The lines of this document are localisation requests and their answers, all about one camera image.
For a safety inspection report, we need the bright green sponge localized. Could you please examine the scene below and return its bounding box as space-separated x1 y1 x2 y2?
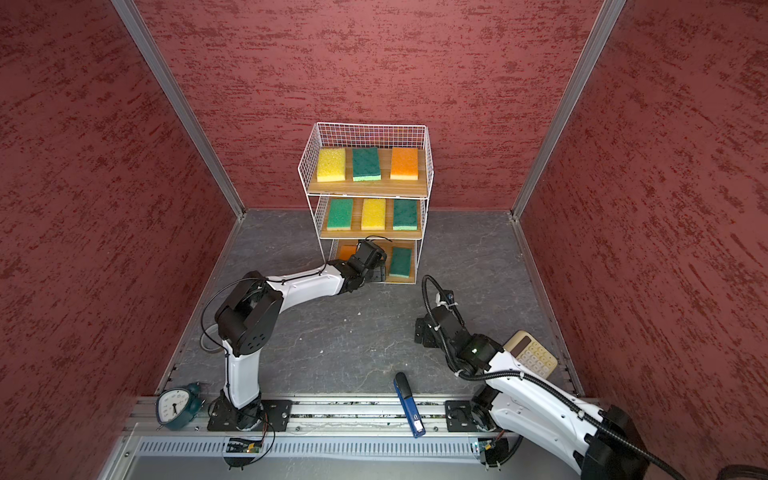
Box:
326 198 354 231

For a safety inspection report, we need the circuit board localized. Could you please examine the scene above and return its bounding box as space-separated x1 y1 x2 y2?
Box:
225 437 264 455
477 438 509 466

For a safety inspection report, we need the aluminium mounting rail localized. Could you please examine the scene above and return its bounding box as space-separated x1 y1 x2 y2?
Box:
122 394 610 438

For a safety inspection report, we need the bottom wooden shelf board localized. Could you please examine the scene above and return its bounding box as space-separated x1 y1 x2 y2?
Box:
326 238 421 284

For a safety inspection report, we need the right circuit board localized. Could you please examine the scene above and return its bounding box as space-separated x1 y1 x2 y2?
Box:
477 438 509 466

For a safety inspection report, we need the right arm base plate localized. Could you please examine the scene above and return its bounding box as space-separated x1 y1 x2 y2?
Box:
444 400 502 433

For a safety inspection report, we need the dark green sponge top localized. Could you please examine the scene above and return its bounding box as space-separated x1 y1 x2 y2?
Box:
389 247 412 278

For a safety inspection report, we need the top wooden shelf board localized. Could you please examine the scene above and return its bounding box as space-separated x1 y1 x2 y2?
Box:
307 148 434 199

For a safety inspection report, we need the yellow sponge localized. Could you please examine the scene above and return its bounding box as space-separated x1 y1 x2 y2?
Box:
316 148 346 183
360 198 387 231

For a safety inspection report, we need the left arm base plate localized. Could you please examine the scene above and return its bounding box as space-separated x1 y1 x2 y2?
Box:
207 397 293 432

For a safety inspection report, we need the orange sponge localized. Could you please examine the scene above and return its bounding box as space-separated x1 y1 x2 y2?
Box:
336 244 357 261
390 147 419 181

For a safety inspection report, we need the white wire shelf rack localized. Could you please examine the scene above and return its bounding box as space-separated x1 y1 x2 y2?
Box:
298 122 434 284

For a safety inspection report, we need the middle wooden shelf board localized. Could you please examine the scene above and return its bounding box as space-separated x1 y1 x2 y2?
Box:
315 196 428 240

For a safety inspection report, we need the left circuit board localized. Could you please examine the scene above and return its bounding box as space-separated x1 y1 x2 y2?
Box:
225 437 264 455

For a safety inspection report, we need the dark green sponge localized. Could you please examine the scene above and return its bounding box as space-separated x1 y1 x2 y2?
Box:
392 199 420 231
352 148 381 182
389 247 412 278

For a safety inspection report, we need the beige calculator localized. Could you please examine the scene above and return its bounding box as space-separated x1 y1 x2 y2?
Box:
504 330 558 379

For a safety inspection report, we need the wooden shelf board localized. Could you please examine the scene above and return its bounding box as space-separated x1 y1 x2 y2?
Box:
307 148 434 199
326 238 421 284
315 196 428 240

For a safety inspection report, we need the teal alarm clock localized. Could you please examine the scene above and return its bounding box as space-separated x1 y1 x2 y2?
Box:
155 383 204 431

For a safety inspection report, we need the blue black stapler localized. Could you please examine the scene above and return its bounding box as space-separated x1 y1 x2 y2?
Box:
393 372 426 438

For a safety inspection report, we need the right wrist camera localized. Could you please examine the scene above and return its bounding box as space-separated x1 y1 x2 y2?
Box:
436 290 456 308

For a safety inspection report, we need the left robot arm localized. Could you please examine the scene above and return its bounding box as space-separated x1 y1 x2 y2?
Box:
214 240 387 431

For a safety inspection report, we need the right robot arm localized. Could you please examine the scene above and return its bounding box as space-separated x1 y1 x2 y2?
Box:
416 305 682 479

